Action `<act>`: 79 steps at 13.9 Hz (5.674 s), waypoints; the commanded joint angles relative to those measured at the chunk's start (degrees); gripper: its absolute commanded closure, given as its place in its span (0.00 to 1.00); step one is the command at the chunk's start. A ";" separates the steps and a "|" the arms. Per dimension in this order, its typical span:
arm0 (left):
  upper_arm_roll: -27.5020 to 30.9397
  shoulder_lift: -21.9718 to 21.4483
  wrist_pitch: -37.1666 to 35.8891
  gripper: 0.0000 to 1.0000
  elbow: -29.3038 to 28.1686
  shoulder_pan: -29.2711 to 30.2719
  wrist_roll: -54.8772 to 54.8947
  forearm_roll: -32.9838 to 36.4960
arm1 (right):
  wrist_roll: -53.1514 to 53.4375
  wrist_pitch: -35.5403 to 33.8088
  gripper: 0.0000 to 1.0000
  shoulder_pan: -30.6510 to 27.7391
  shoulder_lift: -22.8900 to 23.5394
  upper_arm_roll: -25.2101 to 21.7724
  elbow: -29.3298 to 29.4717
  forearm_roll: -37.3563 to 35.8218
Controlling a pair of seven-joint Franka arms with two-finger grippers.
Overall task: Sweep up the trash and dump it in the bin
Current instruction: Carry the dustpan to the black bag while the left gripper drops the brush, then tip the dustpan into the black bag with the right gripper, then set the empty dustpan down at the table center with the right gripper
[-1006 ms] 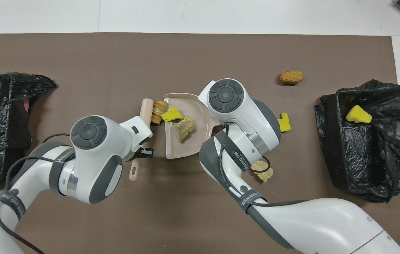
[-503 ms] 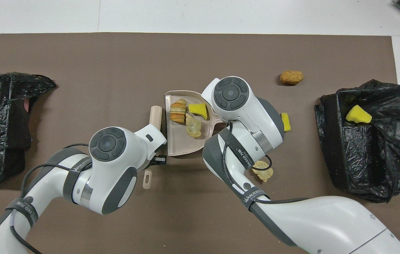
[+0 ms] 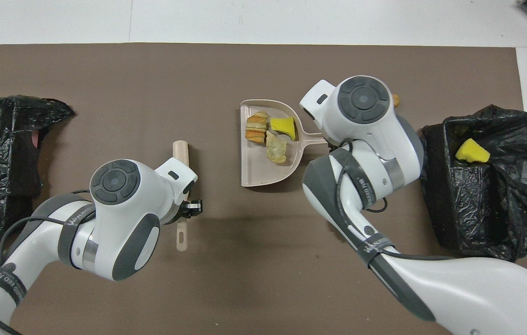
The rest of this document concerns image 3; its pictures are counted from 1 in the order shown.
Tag beige hand brush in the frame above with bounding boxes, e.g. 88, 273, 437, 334
172, 140, 191, 252

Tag beige plastic dustpan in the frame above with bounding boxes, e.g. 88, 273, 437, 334
240, 99, 329, 188

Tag pale dumpling toy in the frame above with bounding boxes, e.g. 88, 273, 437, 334
265, 131, 288, 164

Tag orange striped croissant toy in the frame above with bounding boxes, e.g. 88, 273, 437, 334
245, 110, 270, 146

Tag small yellow sponge piece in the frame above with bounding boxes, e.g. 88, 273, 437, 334
270, 117, 298, 141

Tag black bag bin, yellow wedge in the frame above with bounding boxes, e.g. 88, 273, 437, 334
419, 104, 527, 268

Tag brown table mat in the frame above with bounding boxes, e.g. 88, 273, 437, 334
0, 43, 527, 335

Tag yellow wedge sponge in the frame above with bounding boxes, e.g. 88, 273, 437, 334
455, 138, 491, 164

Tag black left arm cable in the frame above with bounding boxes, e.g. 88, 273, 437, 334
0, 188, 97, 335

